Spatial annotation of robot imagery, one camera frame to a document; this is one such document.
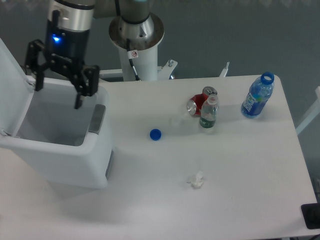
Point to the white trash bin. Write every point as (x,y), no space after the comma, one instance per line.
(63,144)

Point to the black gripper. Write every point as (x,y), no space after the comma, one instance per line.
(64,52)

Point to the white crumpled paper ball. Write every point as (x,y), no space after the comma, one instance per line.
(196,180)

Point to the black device at edge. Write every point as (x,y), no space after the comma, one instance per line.
(311,215)

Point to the blue bottle cap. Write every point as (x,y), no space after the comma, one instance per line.
(155,134)

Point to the white frame at right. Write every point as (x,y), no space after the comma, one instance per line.
(312,112)

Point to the clear green label bottle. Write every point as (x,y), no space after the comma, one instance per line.
(208,113)

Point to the white table frame bracket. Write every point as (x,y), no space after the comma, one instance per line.
(224,70)

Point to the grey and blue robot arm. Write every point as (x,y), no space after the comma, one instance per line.
(132,11)

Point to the blue drink bottle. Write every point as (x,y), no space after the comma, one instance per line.
(259,93)

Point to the red crushed soda can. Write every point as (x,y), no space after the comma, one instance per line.
(194,104)

